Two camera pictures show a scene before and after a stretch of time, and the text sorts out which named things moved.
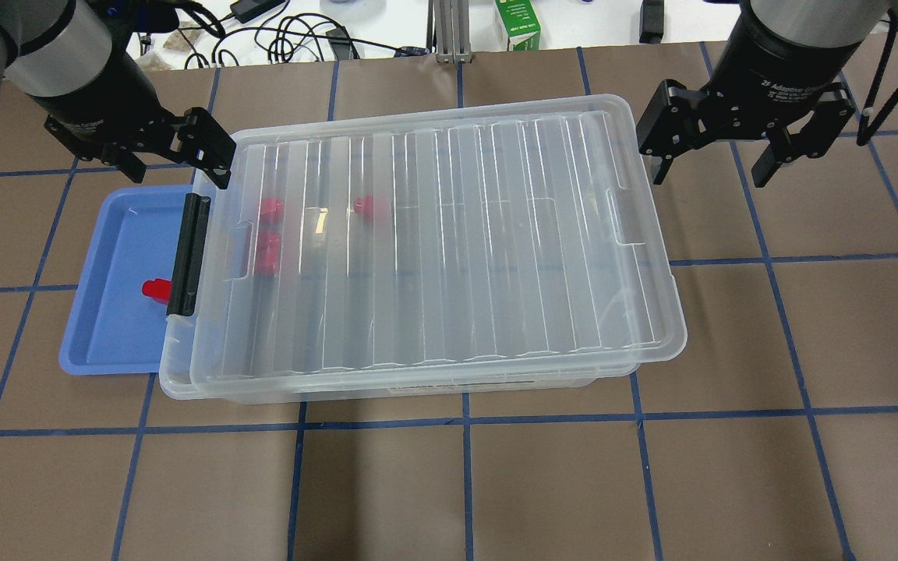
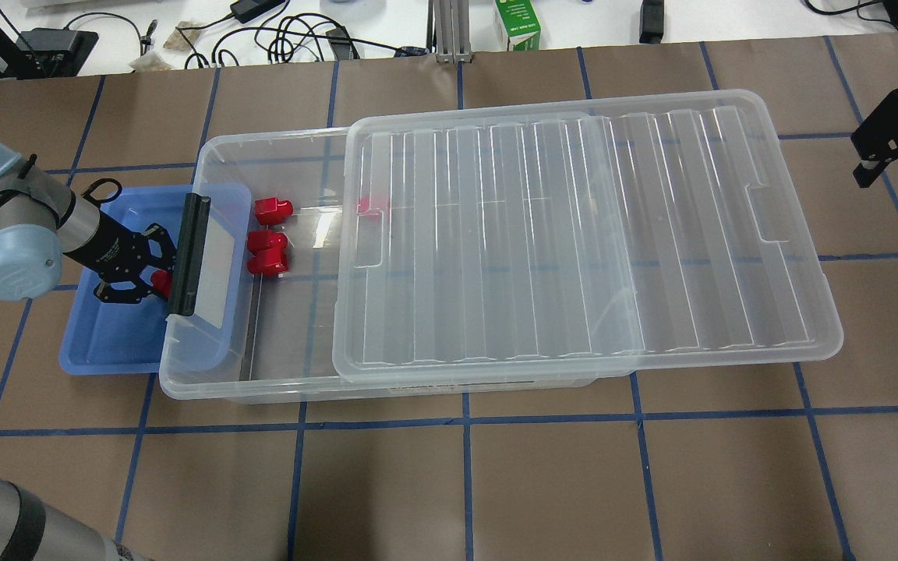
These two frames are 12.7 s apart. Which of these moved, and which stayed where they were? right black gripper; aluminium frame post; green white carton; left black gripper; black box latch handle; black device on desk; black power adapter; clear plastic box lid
Moved: right black gripper; clear plastic box lid; left black gripper
Stayed: black box latch handle; aluminium frame post; green white carton; black device on desk; black power adapter
